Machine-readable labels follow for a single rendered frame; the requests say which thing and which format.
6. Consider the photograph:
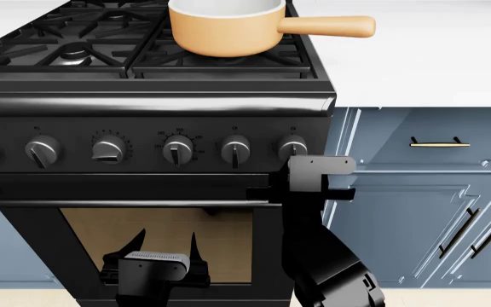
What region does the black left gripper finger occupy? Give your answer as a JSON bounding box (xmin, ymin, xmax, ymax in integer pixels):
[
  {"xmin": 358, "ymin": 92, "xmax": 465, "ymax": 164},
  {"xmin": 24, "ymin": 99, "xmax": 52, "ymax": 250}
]
[
  {"xmin": 188, "ymin": 230, "xmax": 207, "ymax": 264},
  {"xmin": 120, "ymin": 228, "xmax": 147, "ymax": 258}
]

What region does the silver stove knob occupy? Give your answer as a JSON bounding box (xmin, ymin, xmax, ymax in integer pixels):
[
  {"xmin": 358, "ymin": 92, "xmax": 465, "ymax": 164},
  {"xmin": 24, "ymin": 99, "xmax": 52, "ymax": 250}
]
[
  {"xmin": 24, "ymin": 134, "xmax": 63, "ymax": 170},
  {"xmin": 220, "ymin": 134, "xmax": 251, "ymax": 170},
  {"xmin": 277, "ymin": 134, "xmax": 309, "ymax": 161}
]

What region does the black gas range stove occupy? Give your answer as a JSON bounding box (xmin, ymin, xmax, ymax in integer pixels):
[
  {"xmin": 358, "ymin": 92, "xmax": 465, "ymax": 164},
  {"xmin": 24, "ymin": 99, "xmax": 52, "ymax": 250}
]
[{"xmin": 0, "ymin": 0, "xmax": 338, "ymax": 307}]

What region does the silver numbered timer knob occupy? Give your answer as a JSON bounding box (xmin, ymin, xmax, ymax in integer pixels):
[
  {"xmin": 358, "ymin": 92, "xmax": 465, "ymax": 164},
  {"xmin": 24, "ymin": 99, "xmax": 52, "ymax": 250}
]
[{"xmin": 90, "ymin": 133, "xmax": 128, "ymax": 165}]

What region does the black oven door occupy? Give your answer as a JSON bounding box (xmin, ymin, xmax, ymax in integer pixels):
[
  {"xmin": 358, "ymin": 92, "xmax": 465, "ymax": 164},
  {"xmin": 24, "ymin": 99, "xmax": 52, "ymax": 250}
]
[{"xmin": 0, "ymin": 173, "xmax": 298, "ymax": 307}]

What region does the silver oven temperature knob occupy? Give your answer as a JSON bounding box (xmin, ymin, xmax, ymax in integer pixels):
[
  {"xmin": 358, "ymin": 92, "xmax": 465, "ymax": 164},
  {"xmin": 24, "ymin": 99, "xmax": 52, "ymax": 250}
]
[{"xmin": 161, "ymin": 134, "xmax": 195, "ymax": 169}]

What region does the blue cabinet panel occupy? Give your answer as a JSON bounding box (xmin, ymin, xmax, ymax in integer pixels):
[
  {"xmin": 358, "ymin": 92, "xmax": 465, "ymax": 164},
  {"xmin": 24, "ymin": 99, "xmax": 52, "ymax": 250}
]
[{"xmin": 0, "ymin": 178, "xmax": 61, "ymax": 291}]

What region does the blue cabinet drawer front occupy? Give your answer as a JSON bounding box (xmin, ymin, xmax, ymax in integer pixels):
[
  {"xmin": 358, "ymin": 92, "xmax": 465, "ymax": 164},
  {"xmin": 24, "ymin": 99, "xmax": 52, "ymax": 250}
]
[{"xmin": 329, "ymin": 107, "xmax": 491, "ymax": 174}]

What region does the black cast iron grate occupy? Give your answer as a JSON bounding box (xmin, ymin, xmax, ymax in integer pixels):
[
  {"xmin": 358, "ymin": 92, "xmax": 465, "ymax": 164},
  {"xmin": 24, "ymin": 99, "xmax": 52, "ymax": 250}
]
[
  {"xmin": 0, "ymin": 0, "xmax": 175, "ymax": 80},
  {"xmin": 130, "ymin": 0, "xmax": 319, "ymax": 80}
]

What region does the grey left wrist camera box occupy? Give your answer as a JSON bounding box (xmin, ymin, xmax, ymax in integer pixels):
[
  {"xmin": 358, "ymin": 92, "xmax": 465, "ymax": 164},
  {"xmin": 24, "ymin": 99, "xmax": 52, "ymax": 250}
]
[{"xmin": 118, "ymin": 251, "xmax": 192, "ymax": 285}]

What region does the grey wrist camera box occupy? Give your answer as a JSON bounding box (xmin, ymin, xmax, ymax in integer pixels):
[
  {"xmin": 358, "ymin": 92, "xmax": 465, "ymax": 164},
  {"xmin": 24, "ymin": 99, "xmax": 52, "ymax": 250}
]
[
  {"xmin": 118, "ymin": 251, "xmax": 192, "ymax": 285},
  {"xmin": 287, "ymin": 154, "xmax": 358, "ymax": 194}
]

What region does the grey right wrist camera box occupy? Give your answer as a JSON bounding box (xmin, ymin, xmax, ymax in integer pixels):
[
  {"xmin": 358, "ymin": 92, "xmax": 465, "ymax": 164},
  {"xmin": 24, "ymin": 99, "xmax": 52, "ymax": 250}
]
[{"xmin": 287, "ymin": 154, "xmax": 358, "ymax": 194}]

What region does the black oven door handle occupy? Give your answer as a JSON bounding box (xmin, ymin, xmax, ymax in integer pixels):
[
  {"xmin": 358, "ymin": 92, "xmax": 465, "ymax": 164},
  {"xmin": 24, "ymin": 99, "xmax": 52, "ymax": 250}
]
[{"xmin": 0, "ymin": 181, "xmax": 284, "ymax": 210}]

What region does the brass drawer pull handle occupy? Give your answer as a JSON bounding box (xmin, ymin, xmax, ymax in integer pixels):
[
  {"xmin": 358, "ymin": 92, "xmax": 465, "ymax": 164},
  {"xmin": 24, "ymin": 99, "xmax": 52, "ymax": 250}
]
[{"xmin": 409, "ymin": 136, "xmax": 471, "ymax": 148}]

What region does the orange saucepan with handle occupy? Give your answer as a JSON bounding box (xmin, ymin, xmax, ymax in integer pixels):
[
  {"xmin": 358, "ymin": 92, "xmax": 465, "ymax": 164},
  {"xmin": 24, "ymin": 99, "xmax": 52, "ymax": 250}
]
[{"xmin": 167, "ymin": 0, "xmax": 377, "ymax": 59}]

